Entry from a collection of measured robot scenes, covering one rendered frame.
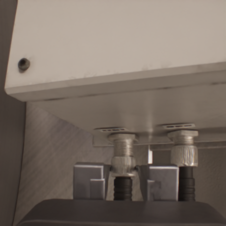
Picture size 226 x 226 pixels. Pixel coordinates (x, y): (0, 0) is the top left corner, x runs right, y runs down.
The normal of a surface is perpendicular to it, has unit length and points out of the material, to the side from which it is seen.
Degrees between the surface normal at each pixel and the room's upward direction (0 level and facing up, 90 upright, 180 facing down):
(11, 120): 40
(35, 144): 90
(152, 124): 132
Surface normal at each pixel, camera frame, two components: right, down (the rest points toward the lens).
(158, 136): -0.02, 0.96
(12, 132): 0.94, -0.11
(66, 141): -0.34, -0.26
